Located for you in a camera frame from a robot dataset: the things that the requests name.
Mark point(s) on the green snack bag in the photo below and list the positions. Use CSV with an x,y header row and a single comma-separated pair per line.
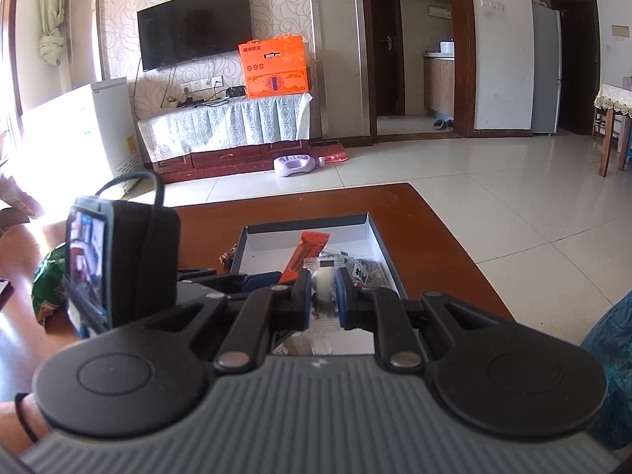
x,y
49,281

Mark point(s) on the white plastic bottle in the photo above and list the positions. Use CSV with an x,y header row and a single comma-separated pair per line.
x,y
296,166

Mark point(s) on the white wall-mounted unit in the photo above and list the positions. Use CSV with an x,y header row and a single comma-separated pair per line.
x,y
439,11

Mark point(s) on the orange gift box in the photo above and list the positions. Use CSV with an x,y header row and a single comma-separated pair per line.
x,y
274,69

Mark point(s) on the person's left forearm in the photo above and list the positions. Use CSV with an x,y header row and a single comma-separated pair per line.
x,y
10,424

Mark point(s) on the dark grey shallow box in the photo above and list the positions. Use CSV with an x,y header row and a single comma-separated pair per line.
x,y
266,252

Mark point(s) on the silver refrigerator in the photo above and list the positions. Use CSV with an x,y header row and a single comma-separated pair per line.
x,y
545,69

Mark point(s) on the blue plastic bag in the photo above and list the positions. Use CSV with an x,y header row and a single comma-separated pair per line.
x,y
612,355

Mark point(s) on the black power strip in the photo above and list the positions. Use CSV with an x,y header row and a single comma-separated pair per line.
x,y
190,102

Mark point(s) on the red dustpan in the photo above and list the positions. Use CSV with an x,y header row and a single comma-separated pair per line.
x,y
331,153

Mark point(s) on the pale patterned cabinet cloth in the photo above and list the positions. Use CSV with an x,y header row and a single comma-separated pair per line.
x,y
222,123

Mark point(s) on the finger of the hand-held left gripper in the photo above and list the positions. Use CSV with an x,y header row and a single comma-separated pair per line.
x,y
261,281
197,273

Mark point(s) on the brown candy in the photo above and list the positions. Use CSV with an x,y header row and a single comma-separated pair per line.
x,y
228,255

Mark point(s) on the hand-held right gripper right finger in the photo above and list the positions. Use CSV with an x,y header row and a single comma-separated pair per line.
x,y
340,301

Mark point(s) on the beige wall panel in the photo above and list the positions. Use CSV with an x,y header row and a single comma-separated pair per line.
x,y
621,30

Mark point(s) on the white chest freezer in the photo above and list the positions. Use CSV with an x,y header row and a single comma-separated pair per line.
x,y
89,133

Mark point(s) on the black flat television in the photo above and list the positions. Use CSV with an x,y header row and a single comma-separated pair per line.
x,y
192,24

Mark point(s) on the beige snack packet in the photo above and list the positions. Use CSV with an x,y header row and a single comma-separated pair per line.
x,y
316,346

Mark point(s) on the dark brown door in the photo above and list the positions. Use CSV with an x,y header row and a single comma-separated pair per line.
x,y
577,69

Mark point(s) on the white wall outlet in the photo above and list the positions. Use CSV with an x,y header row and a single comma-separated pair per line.
x,y
215,81
191,86

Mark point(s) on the dark wooden television cabinet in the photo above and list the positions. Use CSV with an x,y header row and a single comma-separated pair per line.
x,y
222,160

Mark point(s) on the clear black-printed snack packet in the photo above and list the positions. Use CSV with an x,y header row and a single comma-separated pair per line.
x,y
353,271

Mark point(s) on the lace tablecloth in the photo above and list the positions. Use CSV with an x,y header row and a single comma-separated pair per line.
x,y
614,96

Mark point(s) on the small black device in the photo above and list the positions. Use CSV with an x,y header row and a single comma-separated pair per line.
x,y
236,92

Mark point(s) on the grey slipper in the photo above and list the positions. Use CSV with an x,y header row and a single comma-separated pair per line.
x,y
448,124
437,125

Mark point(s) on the tied pale curtain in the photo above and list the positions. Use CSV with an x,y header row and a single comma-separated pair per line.
x,y
52,24

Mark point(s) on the wooden kitchen cabinet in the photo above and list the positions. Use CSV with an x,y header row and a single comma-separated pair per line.
x,y
439,84

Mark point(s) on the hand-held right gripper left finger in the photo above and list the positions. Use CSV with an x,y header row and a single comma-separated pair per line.
x,y
302,298

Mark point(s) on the white pot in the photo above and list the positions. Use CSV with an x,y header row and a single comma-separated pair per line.
x,y
446,47

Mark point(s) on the orange snack bar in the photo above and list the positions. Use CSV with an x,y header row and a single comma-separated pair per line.
x,y
306,256

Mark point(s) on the grey snack packet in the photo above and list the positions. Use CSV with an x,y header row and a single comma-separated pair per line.
x,y
376,272

